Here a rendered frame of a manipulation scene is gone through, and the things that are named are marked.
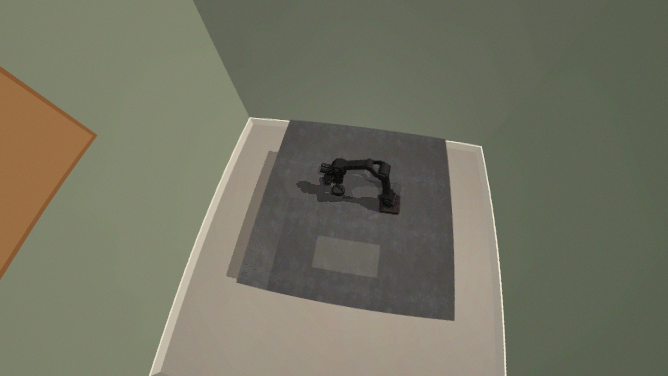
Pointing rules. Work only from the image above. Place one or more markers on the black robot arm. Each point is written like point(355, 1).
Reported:
point(339, 167)

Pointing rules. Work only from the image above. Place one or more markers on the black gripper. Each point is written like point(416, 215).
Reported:
point(338, 188)

